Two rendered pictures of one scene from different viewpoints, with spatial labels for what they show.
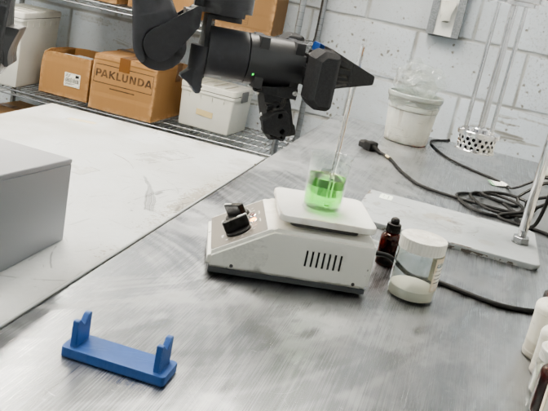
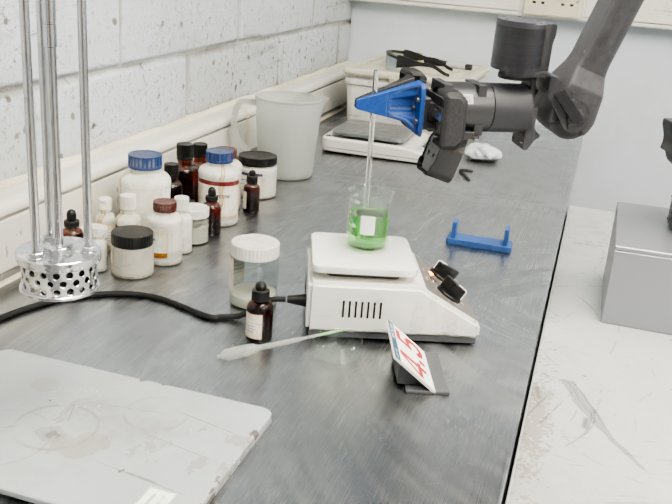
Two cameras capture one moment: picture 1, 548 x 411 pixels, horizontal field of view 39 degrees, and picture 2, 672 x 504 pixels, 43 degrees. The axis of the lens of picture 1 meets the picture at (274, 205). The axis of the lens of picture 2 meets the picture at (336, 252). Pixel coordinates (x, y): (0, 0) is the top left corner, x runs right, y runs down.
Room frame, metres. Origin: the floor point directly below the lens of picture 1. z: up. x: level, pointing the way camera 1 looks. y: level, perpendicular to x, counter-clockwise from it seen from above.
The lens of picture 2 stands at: (1.89, -0.04, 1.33)
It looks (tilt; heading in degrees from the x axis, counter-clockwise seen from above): 20 degrees down; 183
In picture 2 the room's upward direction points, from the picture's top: 4 degrees clockwise
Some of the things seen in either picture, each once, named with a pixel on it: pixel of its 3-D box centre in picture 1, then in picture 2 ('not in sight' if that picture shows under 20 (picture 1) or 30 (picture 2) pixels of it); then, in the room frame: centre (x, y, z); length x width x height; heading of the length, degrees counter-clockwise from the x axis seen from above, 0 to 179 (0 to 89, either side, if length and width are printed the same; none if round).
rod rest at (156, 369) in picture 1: (121, 346); (480, 234); (0.62, 0.11, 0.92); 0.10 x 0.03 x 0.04; 79
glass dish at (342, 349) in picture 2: not in sight; (337, 347); (1.05, -0.08, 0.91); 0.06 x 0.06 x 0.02
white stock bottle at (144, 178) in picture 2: not in sight; (145, 197); (0.74, -0.38, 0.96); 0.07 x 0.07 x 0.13
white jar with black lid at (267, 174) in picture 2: not in sight; (257, 174); (0.46, -0.27, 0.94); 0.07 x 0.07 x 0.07
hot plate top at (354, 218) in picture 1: (323, 209); (362, 253); (0.94, -0.06, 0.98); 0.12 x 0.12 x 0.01; 7
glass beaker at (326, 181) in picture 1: (327, 182); (367, 217); (0.93, -0.06, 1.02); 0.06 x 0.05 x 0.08; 28
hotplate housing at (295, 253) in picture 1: (296, 238); (380, 288); (0.94, -0.04, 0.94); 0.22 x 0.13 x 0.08; 97
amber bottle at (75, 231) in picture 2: not in sight; (72, 238); (0.87, -0.44, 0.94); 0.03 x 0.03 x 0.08
